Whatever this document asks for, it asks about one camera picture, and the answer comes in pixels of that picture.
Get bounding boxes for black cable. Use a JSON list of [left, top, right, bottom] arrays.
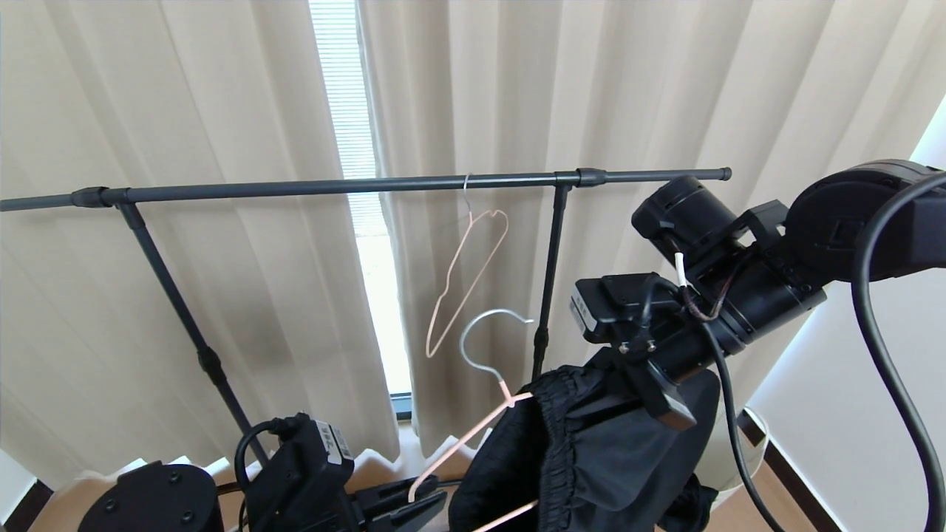
[[639, 171, 946, 532], [234, 415, 307, 532]]

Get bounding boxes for pink clothes hanger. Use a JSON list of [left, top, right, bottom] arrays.
[[408, 309, 538, 532], [425, 174, 511, 360]]

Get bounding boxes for black garment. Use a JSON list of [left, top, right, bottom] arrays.
[[667, 473, 719, 532]]

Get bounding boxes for beige curtain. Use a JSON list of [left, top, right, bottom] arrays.
[[0, 0, 401, 488], [356, 0, 946, 460]]

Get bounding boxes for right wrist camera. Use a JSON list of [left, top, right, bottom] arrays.
[[569, 272, 699, 355]]

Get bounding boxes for white laundry basket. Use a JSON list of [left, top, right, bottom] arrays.
[[695, 405, 771, 494]]

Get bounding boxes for black shorts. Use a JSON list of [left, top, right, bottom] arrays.
[[449, 364, 721, 532]]

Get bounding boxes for window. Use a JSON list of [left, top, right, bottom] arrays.
[[309, 0, 413, 422]]

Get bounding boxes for black clothes rack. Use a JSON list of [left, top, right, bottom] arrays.
[[0, 167, 732, 474]]

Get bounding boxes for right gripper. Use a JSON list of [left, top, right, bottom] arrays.
[[627, 255, 827, 433]]

